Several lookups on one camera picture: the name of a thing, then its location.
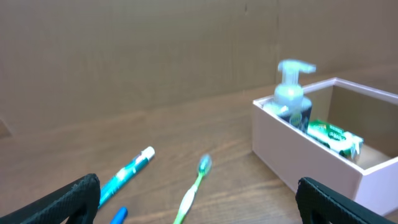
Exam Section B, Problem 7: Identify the teal toothpaste tube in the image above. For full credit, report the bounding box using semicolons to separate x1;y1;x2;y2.
98;146;155;209

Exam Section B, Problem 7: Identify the dark blue soap pump bottle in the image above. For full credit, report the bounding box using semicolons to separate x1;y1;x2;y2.
262;59;317;133

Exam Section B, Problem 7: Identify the green soap bar package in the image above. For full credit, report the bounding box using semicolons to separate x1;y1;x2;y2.
307;119;364;161

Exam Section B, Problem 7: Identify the green toothbrush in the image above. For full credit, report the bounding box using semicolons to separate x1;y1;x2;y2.
174;154;212;224

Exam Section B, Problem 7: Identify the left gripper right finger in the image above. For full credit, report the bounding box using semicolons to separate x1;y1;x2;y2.
295;177;394;224

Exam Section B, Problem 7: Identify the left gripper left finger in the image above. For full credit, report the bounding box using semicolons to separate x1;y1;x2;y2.
1;174;100;223

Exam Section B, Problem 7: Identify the blue disposable razor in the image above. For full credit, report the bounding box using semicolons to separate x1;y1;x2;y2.
109;207;128;224

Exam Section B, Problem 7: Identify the white cardboard box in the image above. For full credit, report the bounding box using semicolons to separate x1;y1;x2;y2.
252;78;397;215

